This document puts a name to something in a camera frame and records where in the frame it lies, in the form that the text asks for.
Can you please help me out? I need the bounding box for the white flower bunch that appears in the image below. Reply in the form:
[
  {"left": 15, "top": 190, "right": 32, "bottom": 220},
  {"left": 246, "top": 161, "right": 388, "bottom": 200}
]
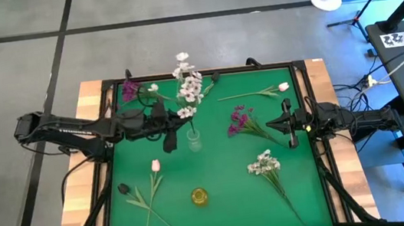
[
  {"left": 245, "top": 146, "right": 308, "bottom": 226},
  {"left": 143, "top": 49, "right": 213, "bottom": 139}
]

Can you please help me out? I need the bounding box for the white printed label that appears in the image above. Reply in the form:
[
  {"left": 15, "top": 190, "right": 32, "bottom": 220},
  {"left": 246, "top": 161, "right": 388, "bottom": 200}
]
[{"left": 379, "top": 31, "right": 404, "bottom": 49}]

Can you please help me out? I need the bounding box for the clear glass vase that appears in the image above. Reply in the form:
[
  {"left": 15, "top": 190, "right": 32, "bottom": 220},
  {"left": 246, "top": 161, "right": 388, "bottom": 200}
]
[{"left": 186, "top": 127, "right": 204, "bottom": 154}]

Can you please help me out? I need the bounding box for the yellow embossed glass vase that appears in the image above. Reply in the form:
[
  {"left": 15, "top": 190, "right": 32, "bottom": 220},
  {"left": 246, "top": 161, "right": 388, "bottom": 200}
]
[{"left": 189, "top": 186, "right": 210, "bottom": 209}]

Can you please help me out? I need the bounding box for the purple flower bunch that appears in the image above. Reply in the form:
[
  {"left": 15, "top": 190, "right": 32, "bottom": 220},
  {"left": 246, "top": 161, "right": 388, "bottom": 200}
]
[
  {"left": 117, "top": 77, "right": 145, "bottom": 108},
  {"left": 223, "top": 99, "right": 289, "bottom": 155}
]

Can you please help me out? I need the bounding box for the black table frame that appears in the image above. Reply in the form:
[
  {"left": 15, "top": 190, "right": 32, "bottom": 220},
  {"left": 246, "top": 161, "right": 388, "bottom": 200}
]
[{"left": 43, "top": 42, "right": 383, "bottom": 226}]

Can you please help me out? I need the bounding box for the white power strip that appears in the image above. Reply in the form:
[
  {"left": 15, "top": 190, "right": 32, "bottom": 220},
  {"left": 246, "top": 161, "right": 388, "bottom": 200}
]
[{"left": 362, "top": 74, "right": 378, "bottom": 88}]

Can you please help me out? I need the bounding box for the pink tulip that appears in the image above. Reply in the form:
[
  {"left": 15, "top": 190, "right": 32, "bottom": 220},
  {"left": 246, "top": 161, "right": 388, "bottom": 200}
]
[
  {"left": 133, "top": 158, "right": 170, "bottom": 226},
  {"left": 216, "top": 81, "right": 292, "bottom": 106}
]

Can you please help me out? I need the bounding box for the dark tulip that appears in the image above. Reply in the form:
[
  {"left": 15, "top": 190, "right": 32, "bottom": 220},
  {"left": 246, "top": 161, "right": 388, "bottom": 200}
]
[
  {"left": 117, "top": 175, "right": 185, "bottom": 226},
  {"left": 196, "top": 70, "right": 223, "bottom": 98}
]

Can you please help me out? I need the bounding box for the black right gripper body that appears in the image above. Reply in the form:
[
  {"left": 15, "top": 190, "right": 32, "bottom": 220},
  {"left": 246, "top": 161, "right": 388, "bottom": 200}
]
[{"left": 280, "top": 94, "right": 317, "bottom": 150}]

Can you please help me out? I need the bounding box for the green table mat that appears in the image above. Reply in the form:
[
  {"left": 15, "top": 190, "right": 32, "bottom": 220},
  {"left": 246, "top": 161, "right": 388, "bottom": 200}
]
[{"left": 89, "top": 61, "right": 335, "bottom": 226}]

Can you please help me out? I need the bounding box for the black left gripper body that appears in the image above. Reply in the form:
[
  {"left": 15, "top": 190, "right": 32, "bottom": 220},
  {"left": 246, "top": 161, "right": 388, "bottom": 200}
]
[{"left": 119, "top": 95, "right": 181, "bottom": 159}]

